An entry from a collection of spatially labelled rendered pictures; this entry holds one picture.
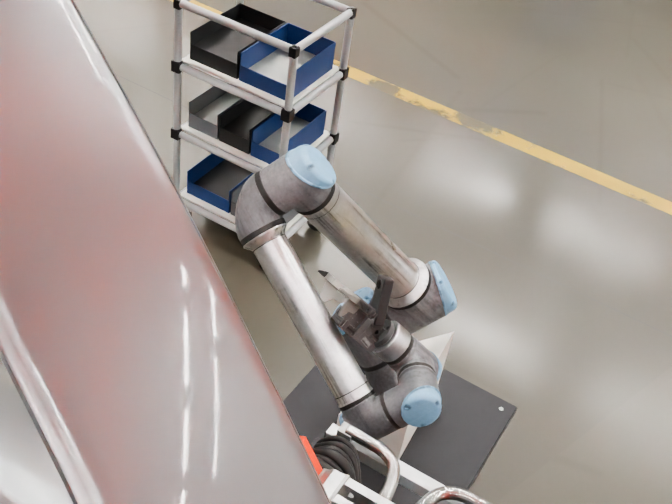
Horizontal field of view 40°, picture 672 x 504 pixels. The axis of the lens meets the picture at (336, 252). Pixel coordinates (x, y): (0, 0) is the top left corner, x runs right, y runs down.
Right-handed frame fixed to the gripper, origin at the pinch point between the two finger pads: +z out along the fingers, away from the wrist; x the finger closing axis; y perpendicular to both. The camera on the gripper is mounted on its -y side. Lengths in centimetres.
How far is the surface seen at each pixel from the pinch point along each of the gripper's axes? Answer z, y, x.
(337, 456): -8.4, 25.4, -36.9
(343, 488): -5, 27, -50
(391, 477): -19.1, 21.9, -39.5
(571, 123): -152, -146, 223
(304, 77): -1, -48, 124
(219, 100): 6, -26, 170
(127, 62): 24, -19, 299
